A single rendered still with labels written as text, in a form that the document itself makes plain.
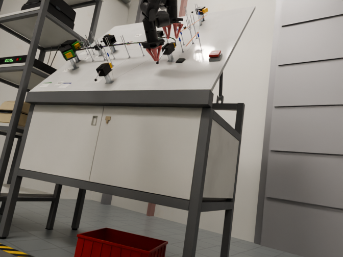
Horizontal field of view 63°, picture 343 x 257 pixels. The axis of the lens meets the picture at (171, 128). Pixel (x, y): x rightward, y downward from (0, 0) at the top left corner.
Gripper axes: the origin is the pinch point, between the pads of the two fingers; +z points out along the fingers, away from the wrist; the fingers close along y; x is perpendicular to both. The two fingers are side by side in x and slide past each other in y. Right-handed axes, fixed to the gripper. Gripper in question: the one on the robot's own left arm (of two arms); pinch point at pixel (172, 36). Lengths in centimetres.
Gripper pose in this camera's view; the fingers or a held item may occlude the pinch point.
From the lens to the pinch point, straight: 155.5
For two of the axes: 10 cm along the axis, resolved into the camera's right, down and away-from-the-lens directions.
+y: -8.0, -1.6, 5.8
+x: -6.0, 2.4, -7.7
